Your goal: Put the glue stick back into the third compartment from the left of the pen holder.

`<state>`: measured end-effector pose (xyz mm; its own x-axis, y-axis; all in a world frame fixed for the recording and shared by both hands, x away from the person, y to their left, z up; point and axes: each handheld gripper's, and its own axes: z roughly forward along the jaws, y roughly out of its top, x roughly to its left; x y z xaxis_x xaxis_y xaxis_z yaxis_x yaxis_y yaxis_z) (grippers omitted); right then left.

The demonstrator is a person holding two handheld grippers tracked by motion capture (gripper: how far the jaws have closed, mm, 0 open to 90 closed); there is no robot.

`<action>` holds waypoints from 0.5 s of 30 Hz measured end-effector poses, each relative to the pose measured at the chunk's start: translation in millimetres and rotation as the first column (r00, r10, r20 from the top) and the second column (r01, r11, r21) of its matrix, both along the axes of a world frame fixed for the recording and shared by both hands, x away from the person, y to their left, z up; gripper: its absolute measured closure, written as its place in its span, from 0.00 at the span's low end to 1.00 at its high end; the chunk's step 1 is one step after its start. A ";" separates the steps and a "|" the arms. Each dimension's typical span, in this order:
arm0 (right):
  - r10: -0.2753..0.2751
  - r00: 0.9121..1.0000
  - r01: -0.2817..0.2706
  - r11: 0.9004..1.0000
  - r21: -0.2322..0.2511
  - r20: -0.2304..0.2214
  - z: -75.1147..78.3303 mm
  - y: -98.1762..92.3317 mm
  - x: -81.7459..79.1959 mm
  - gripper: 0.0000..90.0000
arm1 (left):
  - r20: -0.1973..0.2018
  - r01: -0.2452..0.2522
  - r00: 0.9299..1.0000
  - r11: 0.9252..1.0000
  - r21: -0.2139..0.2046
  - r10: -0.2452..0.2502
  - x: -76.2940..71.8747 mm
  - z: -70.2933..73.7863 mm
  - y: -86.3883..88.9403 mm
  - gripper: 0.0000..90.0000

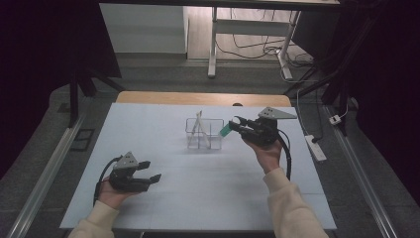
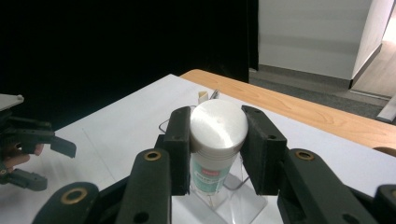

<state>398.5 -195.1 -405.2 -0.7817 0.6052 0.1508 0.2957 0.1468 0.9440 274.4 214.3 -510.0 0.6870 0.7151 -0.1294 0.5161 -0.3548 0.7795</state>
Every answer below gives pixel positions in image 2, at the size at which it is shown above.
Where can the green and white glue stick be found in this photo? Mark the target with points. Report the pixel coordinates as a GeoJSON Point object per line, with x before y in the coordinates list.
{"type": "Point", "coordinates": [218, 130]}

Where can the black curtain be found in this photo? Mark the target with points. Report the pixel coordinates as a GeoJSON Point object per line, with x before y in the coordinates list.
{"type": "Point", "coordinates": [109, 46]}

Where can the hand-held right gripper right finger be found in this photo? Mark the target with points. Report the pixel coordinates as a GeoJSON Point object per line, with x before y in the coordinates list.
{"type": "Point", "coordinates": [295, 174]}

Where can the wooden table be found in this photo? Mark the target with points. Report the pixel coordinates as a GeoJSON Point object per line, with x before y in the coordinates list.
{"type": "Point", "coordinates": [311, 112]}

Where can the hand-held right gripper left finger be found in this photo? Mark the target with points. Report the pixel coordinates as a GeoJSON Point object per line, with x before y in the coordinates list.
{"type": "Point", "coordinates": [155, 174]}

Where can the clear acrylic organizer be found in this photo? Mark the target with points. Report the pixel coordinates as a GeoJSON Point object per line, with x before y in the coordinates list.
{"type": "Point", "coordinates": [236, 205]}

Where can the white desk frame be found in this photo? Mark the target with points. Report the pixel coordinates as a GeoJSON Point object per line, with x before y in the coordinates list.
{"type": "Point", "coordinates": [387, 110]}

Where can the white pen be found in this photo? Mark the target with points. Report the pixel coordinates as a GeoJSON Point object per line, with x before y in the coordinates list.
{"type": "Point", "coordinates": [203, 97]}

